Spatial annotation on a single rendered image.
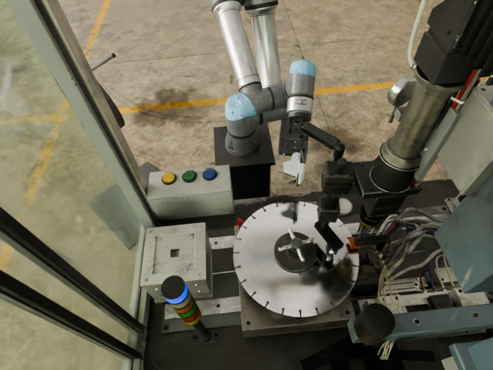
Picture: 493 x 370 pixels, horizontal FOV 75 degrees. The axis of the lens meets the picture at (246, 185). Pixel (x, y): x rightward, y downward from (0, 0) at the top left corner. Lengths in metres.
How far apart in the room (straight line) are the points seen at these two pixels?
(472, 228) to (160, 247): 0.76
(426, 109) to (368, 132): 2.11
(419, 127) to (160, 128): 2.33
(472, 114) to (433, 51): 0.10
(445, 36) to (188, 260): 0.77
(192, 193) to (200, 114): 1.74
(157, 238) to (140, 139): 1.73
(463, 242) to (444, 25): 0.32
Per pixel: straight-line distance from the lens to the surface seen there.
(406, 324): 0.77
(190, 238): 0.97
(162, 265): 0.96
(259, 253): 0.87
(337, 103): 2.85
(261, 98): 1.01
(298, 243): 0.83
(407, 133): 0.57
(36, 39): 0.68
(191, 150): 2.46
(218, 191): 1.06
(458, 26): 0.46
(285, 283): 0.84
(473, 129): 0.52
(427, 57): 0.51
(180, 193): 1.07
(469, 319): 0.83
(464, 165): 0.54
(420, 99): 0.53
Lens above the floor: 1.74
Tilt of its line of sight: 53 degrees down
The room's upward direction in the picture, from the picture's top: 5 degrees counter-clockwise
